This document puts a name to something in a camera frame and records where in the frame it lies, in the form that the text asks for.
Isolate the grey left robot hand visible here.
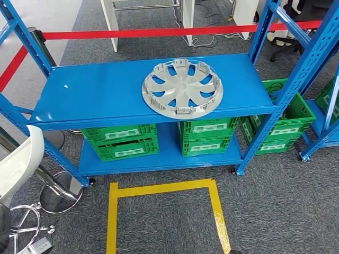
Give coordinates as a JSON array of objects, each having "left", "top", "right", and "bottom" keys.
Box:
[{"left": 0, "top": 204, "right": 12, "bottom": 254}]

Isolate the white plastic body part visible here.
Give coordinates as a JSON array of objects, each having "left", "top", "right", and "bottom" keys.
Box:
[{"left": 0, "top": 125, "right": 45, "bottom": 208}]

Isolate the blue metal shelf rack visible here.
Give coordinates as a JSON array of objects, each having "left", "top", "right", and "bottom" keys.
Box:
[{"left": 0, "top": 0, "right": 339, "bottom": 188}]

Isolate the blue neighbouring shelf rack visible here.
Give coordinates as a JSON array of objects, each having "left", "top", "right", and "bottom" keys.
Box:
[{"left": 300, "top": 65, "right": 339, "bottom": 162}]

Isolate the short red barrier belt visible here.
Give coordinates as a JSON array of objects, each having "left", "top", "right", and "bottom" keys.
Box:
[{"left": 0, "top": 46, "right": 29, "bottom": 94}]

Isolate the yellow floor tape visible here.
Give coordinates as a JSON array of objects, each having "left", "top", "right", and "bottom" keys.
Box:
[{"left": 106, "top": 178, "right": 232, "bottom": 254}]

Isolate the long red barrier belt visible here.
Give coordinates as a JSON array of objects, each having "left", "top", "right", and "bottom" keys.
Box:
[{"left": 42, "top": 20, "right": 322, "bottom": 41}]

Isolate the grey wheel hubcap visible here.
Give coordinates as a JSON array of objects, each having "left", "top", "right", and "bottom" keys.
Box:
[{"left": 141, "top": 58, "right": 224, "bottom": 121}]

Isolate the white table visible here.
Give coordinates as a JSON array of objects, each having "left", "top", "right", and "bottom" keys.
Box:
[{"left": 100, "top": 0, "right": 196, "bottom": 52}]

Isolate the white desk panel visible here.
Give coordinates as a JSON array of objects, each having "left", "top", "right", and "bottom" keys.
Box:
[{"left": 233, "top": 0, "right": 260, "bottom": 40}]

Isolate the open green plastic crate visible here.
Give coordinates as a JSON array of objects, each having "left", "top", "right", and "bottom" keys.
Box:
[{"left": 250, "top": 78, "right": 316, "bottom": 138}]

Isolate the black office chair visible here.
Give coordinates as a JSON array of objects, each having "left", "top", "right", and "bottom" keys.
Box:
[{"left": 267, "top": 0, "right": 334, "bottom": 63}]

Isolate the chrome stanchion post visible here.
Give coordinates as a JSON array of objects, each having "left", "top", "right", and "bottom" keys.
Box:
[{"left": 0, "top": 126, "right": 85, "bottom": 215}]

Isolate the white floor cable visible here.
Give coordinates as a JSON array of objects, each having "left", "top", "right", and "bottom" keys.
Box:
[{"left": 172, "top": 0, "right": 249, "bottom": 48}]

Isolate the black cable bundle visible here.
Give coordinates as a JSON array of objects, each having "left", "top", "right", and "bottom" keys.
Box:
[{"left": 266, "top": 82, "right": 284, "bottom": 96}]

